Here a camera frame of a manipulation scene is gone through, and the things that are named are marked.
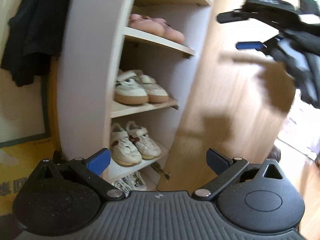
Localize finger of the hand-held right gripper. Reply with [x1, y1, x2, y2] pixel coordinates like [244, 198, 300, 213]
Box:
[235, 39, 285, 56]
[217, 8, 251, 24]

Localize white sneaker maroon stripes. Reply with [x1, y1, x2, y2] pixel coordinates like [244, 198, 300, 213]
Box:
[109, 122, 143, 166]
[124, 121, 162, 160]

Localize yellow printed box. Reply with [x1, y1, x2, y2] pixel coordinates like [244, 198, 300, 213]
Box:
[0, 134, 55, 217]

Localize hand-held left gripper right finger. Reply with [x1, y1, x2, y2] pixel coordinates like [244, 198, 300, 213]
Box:
[192, 147, 287, 201]

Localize black hanging garment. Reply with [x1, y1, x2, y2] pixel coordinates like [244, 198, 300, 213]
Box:
[0, 0, 73, 88]

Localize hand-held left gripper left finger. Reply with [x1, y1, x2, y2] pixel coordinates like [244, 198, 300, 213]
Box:
[35, 148, 125, 201]

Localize pink knit sock shoe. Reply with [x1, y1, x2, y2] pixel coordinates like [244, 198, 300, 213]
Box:
[160, 24, 186, 45]
[128, 14, 171, 35]

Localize person's right hand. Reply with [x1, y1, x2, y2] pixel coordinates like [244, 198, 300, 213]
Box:
[271, 30, 320, 106]

